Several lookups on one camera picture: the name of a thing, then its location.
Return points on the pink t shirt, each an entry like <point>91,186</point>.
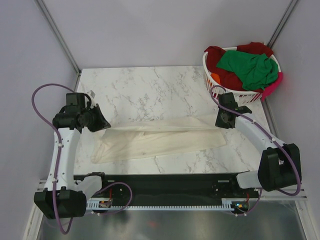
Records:
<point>272,87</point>

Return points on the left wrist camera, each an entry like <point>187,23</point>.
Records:
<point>80,99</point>

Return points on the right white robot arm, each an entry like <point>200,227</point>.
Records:
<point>279,167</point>

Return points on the dark red t shirt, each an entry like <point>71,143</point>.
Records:
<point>248,68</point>

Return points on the white laundry basket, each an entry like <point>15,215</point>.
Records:
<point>220,90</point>

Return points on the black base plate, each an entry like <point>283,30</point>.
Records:
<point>174,189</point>

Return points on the cream white t shirt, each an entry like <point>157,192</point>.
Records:
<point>146,139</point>

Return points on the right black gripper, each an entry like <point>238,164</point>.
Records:
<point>219,123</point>

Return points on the aluminium frame rail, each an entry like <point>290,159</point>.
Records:
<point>58,35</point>

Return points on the green t shirt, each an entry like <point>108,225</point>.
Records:
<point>255,71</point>

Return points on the orange t shirt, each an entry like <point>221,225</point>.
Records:
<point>216,78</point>

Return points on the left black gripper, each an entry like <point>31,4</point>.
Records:
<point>102,123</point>

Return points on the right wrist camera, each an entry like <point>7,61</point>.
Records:
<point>227,100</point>

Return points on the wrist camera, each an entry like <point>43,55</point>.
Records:
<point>80,99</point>
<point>227,100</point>

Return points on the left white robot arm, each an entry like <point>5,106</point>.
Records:
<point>62,197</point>

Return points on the white slotted cable duct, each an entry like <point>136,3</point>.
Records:
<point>102,205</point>

